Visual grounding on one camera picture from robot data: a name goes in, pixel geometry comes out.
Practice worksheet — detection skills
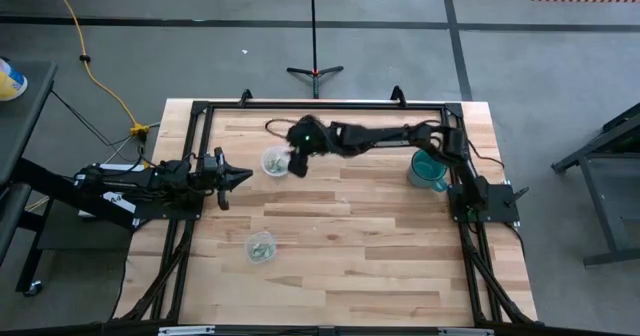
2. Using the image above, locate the yellow white tub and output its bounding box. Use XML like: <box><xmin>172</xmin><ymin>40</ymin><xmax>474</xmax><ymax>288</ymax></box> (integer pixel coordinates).
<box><xmin>0</xmin><ymin>57</ymin><xmax>29</xmax><ymax>102</ymax></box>

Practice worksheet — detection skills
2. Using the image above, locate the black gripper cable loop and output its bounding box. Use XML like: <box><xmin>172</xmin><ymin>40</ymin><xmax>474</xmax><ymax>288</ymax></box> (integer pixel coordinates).
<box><xmin>263</xmin><ymin>117</ymin><xmax>304</xmax><ymax>141</ymax></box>

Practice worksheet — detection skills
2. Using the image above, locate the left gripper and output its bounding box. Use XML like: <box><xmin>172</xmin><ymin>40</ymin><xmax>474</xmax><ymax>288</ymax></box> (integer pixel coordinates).
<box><xmin>199</xmin><ymin>147</ymin><xmax>254</xmax><ymax>212</ymax></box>

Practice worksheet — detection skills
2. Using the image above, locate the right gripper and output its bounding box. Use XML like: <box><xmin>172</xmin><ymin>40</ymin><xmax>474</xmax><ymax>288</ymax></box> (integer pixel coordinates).
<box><xmin>287</xmin><ymin>114</ymin><xmax>331</xmax><ymax>178</ymax></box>

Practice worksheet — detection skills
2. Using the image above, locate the black clamp handle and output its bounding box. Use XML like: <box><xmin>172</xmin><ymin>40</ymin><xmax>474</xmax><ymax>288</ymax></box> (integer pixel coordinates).
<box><xmin>503</xmin><ymin>185</ymin><xmax>531</xmax><ymax>208</ymax></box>

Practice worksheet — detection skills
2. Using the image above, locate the large clear plastic container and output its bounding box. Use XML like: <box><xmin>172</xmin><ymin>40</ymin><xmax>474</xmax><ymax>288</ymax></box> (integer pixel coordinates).
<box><xmin>243</xmin><ymin>230</ymin><xmax>278</xmax><ymax>266</ymax></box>

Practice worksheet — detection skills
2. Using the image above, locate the small clear plastic container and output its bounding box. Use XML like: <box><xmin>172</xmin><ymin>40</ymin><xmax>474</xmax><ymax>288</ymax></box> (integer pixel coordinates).
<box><xmin>260</xmin><ymin>145</ymin><xmax>293</xmax><ymax>178</ymax></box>

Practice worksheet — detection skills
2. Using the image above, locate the teal ceramic mug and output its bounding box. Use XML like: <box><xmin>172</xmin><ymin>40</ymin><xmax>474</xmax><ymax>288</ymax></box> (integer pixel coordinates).
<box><xmin>407</xmin><ymin>149</ymin><xmax>450</xmax><ymax>193</ymax></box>

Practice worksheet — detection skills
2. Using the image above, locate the silver metal bracket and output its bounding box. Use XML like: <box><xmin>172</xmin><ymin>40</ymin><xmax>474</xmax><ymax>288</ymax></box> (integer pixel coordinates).
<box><xmin>438</xmin><ymin>327</ymin><xmax>495</xmax><ymax>336</ymax></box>
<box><xmin>158</xmin><ymin>325</ymin><xmax>216</xmax><ymax>336</ymax></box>

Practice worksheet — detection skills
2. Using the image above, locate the black side table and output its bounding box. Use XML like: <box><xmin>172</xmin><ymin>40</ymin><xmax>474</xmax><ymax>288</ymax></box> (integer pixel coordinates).
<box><xmin>0</xmin><ymin>60</ymin><xmax>139</xmax><ymax>297</ymax></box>

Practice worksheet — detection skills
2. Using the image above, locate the black tripod stand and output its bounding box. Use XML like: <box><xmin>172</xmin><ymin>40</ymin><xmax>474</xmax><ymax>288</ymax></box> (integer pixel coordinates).
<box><xmin>286</xmin><ymin>0</ymin><xmax>345</xmax><ymax>100</ymax></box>

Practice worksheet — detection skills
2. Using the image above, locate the black aluminium rig frame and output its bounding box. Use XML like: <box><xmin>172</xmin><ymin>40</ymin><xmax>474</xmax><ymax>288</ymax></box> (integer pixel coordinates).
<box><xmin>107</xmin><ymin>99</ymin><xmax>539</xmax><ymax>327</ymax></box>

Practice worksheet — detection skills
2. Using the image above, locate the yellow extension cable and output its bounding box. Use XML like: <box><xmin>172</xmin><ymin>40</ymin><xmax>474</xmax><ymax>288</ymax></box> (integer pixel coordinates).
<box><xmin>43</xmin><ymin>0</ymin><xmax>151</xmax><ymax>140</ymax></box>

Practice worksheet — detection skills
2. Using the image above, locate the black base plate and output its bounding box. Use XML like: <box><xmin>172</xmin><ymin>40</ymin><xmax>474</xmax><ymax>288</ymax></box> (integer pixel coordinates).
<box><xmin>447</xmin><ymin>183</ymin><xmax>521</xmax><ymax>223</ymax></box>
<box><xmin>133</xmin><ymin>195</ymin><xmax>204</xmax><ymax>222</ymax></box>

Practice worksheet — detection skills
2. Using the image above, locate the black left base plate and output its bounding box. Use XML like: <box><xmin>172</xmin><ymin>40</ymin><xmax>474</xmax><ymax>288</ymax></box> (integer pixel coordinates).
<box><xmin>133</xmin><ymin>195</ymin><xmax>204</xmax><ymax>222</ymax></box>

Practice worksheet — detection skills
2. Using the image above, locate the white paper strip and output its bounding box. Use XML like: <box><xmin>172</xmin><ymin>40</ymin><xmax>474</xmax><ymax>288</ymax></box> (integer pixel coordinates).
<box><xmin>94</xmin><ymin>162</ymin><xmax>147</xmax><ymax>173</ymax></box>

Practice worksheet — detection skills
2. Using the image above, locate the dark metal cart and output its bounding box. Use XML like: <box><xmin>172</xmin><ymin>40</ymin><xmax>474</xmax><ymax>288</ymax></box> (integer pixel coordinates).
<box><xmin>551</xmin><ymin>103</ymin><xmax>640</xmax><ymax>269</ymax></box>

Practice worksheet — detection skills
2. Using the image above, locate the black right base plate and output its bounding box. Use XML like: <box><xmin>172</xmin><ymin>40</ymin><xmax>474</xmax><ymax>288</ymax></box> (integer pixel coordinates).
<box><xmin>447</xmin><ymin>183</ymin><xmax>521</xmax><ymax>223</ymax></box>

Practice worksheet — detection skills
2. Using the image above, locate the thin black floor cable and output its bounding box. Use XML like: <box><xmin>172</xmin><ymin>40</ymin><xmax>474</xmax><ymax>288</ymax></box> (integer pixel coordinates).
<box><xmin>49</xmin><ymin>89</ymin><xmax>146</xmax><ymax>150</ymax></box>

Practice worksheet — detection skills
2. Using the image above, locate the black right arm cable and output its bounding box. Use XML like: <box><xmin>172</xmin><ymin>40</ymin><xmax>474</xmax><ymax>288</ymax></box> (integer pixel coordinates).
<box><xmin>467</xmin><ymin>138</ymin><xmax>506</xmax><ymax>170</ymax></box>

